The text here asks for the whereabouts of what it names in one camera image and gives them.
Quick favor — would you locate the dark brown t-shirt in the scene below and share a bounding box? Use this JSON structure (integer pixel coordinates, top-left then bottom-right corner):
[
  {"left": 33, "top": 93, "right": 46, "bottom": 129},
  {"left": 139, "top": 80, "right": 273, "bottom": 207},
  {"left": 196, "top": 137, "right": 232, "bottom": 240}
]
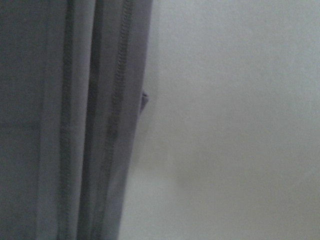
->
[{"left": 0, "top": 0, "right": 152, "bottom": 240}]

